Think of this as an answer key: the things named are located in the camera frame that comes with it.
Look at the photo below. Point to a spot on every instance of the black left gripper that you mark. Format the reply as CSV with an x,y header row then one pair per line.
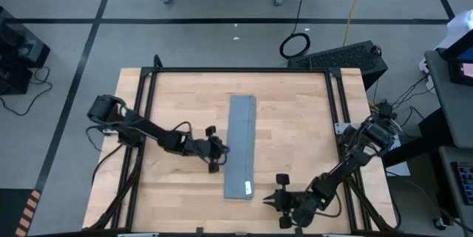
x,y
203,147

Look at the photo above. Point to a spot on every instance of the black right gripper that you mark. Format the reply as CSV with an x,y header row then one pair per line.
x,y
299,205

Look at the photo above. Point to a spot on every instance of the grey towel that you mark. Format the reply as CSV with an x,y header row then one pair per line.
x,y
240,144

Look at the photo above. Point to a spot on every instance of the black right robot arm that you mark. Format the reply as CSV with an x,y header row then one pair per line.
x,y
354,159

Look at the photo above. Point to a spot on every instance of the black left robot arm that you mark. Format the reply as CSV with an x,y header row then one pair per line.
x,y
148,131

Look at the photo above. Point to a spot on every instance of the white paper sheet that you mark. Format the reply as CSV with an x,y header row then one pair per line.
x,y
401,168

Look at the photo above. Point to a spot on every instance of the black power adapter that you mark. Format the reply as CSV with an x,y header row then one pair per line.
x,y
386,109

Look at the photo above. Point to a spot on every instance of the black perforated computer tower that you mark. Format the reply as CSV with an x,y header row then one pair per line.
x,y
343,58

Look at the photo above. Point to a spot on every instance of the black caster wheel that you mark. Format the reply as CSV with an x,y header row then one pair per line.
x,y
439,223

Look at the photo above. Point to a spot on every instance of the black table base beam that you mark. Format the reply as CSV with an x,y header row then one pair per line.
x,y
428,130

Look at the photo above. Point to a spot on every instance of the dark keypad with blue keys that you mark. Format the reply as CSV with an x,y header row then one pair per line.
x,y
466,181

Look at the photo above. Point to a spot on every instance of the white power strip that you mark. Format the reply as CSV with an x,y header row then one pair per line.
x,y
424,65

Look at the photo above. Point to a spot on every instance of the black orange hazard mat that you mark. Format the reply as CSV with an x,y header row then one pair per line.
x,y
11,207

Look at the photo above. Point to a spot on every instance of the black monitor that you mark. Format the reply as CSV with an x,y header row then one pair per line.
x,y
460,72

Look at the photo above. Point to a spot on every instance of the black equipment stack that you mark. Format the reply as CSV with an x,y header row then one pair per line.
x,y
18,45

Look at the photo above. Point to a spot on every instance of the black metal table frame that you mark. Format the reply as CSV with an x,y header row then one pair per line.
x,y
236,69

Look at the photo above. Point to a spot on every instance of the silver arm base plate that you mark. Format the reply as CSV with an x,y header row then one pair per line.
x,y
340,128
110,132

